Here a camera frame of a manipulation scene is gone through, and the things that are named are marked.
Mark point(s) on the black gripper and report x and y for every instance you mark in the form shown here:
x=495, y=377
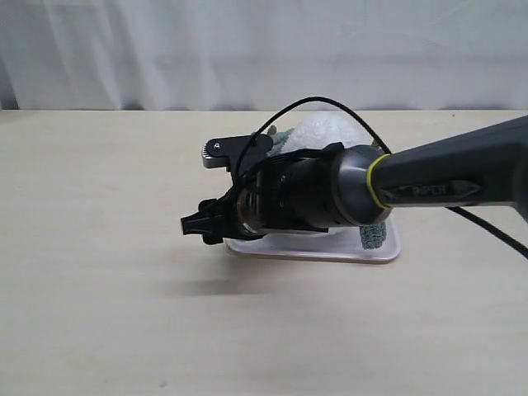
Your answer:
x=289, y=193

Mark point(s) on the green knitted scarf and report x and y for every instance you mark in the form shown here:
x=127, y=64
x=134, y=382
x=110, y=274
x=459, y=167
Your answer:
x=293, y=139

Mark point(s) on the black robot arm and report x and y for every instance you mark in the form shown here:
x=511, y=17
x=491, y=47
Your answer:
x=483, y=167

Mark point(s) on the white plush snowman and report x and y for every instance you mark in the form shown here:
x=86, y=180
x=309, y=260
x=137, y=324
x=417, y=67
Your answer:
x=323, y=121

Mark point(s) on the white rectangular tray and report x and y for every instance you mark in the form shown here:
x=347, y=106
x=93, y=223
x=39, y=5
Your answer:
x=343, y=247

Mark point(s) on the white backdrop curtain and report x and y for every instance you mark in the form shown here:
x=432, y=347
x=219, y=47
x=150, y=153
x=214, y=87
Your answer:
x=262, y=55

